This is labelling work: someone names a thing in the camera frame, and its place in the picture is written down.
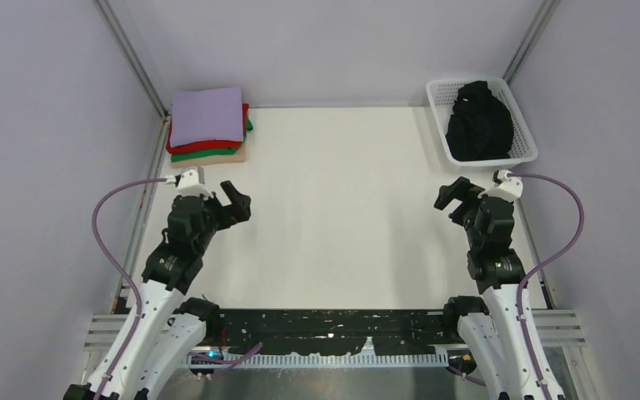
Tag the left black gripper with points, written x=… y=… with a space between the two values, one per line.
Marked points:
x=227 y=207

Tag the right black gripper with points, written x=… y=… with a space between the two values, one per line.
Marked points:
x=462 y=204

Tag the black t shirt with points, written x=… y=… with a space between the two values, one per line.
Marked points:
x=480 y=127

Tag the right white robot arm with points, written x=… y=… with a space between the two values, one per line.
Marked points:
x=497 y=324

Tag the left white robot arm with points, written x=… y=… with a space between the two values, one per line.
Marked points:
x=163 y=326

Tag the folded beige t shirt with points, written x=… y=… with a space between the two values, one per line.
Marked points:
x=238 y=157

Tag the folded red t shirt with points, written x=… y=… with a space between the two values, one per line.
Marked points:
x=198 y=146

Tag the folded green t shirt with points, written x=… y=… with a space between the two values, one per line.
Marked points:
x=204 y=154

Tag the white plastic basket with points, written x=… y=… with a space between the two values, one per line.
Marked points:
x=441 y=95

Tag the folded lavender t shirt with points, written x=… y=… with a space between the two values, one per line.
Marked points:
x=205 y=115

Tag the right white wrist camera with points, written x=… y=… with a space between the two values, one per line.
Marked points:
x=507 y=186

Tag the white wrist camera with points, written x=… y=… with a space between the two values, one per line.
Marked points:
x=190 y=182
x=507 y=186

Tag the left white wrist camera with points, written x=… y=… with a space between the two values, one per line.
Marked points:
x=190 y=182

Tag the white slotted cable duct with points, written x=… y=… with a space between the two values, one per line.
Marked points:
x=364 y=359

